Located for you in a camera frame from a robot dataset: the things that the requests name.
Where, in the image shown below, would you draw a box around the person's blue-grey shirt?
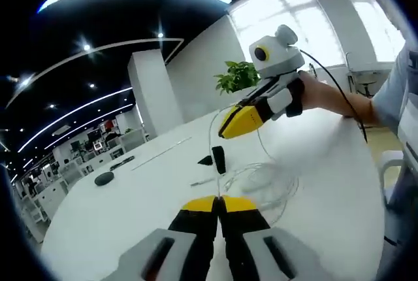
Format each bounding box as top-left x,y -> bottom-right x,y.
372,37 -> 418,131

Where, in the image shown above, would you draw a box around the white square pillar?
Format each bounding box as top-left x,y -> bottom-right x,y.
127,50 -> 184,140

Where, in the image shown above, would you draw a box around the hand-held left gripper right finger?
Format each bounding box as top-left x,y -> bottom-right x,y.
217,195 -> 326,281

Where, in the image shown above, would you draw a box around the person's right hand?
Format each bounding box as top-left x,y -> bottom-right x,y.
295,70 -> 329,114

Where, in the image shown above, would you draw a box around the black slim remote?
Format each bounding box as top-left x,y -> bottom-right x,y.
110,156 -> 135,168

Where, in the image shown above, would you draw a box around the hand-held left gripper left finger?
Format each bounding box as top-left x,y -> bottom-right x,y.
107,195 -> 219,281

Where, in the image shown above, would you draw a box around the green leafy plant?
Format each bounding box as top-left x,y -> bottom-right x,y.
214,61 -> 262,96

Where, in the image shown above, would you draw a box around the white chest-worn device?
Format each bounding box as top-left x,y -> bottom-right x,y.
396,97 -> 418,171

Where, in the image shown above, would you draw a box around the bright window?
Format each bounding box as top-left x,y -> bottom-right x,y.
228,0 -> 409,69

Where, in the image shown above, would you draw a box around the black Velcro strap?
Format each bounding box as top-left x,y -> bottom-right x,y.
197,145 -> 227,175

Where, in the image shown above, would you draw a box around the white office chair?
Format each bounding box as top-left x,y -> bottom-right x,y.
378,148 -> 418,246

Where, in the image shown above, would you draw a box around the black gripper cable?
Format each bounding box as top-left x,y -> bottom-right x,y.
298,48 -> 369,144

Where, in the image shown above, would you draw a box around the dark grey oval device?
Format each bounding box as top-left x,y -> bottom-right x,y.
94,171 -> 115,186

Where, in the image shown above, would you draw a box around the group of grey office chairs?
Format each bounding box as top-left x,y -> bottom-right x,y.
19,129 -> 148,226

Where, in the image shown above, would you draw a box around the rows of white office desks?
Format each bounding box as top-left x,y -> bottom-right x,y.
19,143 -> 138,229

